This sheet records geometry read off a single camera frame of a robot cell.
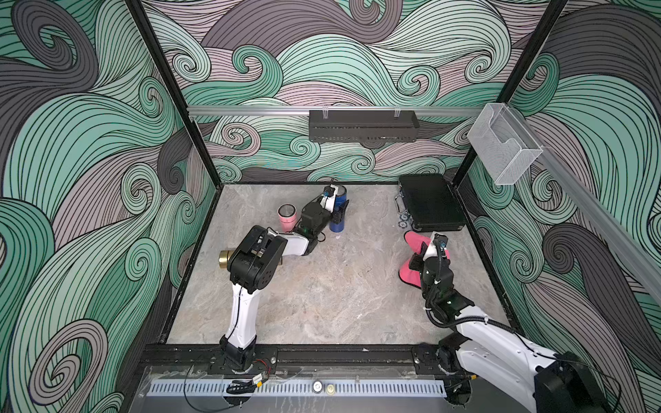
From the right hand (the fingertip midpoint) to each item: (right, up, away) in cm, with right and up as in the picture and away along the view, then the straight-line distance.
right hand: (421, 244), depth 82 cm
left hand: (-26, +17, +12) cm, 33 cm away
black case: (+18, +14, +35) cm, 42 cm away
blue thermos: (-26, +14, +7) cm, 31 cm away
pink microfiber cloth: (-4, -10, +1) cm, 11 cm away
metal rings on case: (+2, +10, +28) cm, 30 cm away
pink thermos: (-44, +10, +1) cm, 45 cm away
